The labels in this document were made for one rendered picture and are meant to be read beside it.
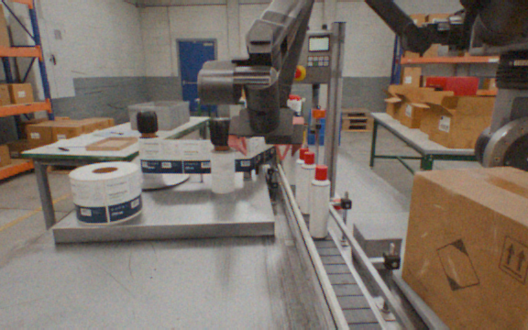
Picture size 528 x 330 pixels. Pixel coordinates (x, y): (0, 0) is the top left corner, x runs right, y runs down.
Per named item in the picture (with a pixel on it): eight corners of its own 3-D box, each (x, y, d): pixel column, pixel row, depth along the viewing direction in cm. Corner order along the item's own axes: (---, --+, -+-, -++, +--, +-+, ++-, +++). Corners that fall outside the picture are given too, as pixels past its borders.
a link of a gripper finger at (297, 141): (269, 141, 70) (266, 110, 62) (302, 141, 69) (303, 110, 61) (267, 167, 66) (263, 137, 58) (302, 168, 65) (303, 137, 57)
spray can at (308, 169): (298, 209, 111) (300, 150, 105) (313, 208, 111) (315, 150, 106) (301, 215, 106) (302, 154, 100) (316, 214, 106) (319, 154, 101)
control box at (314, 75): (301, 82, 138) (302, 34, 132) (340, 83, 129) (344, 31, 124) (290, 83, 129) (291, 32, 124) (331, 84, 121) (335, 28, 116)
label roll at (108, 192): (141, 197, 122) (137, 159, 118) (144, 218, 104) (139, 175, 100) (81, 204, 115) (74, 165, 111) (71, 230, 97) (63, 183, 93)
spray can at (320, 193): (307, 231, 96) (310, 164, 90) (324, 230, 96) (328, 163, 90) (311, 239, 91) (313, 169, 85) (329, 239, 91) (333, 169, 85)
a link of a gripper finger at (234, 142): (237, 140, 70) (230, 110, 63) (270, 141, 70) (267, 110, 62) (233, 166, 67) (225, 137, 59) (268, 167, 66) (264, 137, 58)
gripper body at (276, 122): (241, 115, 63) (235, 86, 57) (293, 115, 62) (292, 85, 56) (236, 141, 60) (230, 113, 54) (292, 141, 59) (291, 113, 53)
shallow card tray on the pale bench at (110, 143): (109, 140, 259) (108, 136, 258) (139, 140, 258) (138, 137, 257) (85, 150, 226) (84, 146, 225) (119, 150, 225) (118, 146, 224)
